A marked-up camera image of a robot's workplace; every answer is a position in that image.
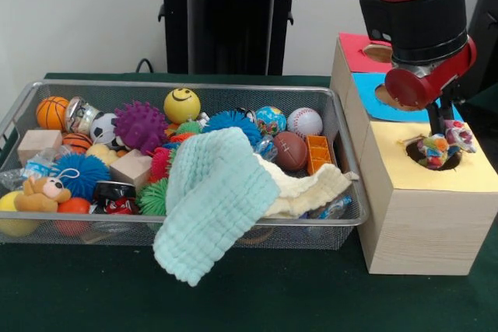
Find small orange basketball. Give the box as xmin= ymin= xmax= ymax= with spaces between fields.
xmin=36 ymin=96 xmax=70 ymax=131

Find purple spiky rubber ball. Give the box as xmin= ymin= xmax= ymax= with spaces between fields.
xmin=114 ymin=100 xmax=170 ymax=156

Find blue globe ball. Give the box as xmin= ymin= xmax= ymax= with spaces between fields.
xmin=254 ymin=105 xmax=288 ymax=137

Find cream yellow waffle cloth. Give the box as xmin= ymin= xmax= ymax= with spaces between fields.
xmin=254 ymin=152 xmax=359 ymax=219

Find black monitor on stand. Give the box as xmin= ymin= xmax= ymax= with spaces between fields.
xmin=465 ymin=0 xmax=498 ymax=94

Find white baseball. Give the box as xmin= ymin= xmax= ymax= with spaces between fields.
xmin=286 ymin=107 xmax=324 ymax=141

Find mint green waffle cloth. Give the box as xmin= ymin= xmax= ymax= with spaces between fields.
xmin=152 ymin=126 xmax=282 ymax=287

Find shallow wire mesh bin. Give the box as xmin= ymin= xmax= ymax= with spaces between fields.
xmin=0 ymin=79 xmax=370 ymax=251

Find dark green side tablecloth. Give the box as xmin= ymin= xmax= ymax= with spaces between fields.
xmin=462 ymin=86 xmax=498 ymax=141

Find yellow smiley ball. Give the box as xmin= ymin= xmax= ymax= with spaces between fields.
xmin=163 ymin=87 xmax=202 ymax=125

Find small brown teddy bear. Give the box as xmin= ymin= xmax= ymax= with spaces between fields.
xmin=15 ymin=175 xmax=73 ymax=213

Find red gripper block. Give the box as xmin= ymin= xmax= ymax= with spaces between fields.
xmin=384 ymin=35 xmax=478 ymax=138

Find colourful patterned fabric bundle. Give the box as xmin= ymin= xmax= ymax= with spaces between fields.
xmin=416 ymin=120 xmax=478 ymax=168

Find black curved cable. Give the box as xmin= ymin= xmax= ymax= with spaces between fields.
xmin=135 ymin=58 xmax=164 ymax=75

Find blue spiky rubber ball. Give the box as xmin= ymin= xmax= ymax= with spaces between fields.
xmin=54 ymin=152 xmax=112 ymax=203

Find brown toy football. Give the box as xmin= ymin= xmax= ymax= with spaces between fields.
xmin=273 ymin=131 xmax=309 ymax=173

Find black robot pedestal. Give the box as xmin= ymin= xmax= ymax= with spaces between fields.
xmin=149 ymin=0 xmax=295 ymax=76

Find wooden box with three holes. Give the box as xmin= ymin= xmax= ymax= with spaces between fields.
xmin=329 ymin=33 xmax=498 ymax=275

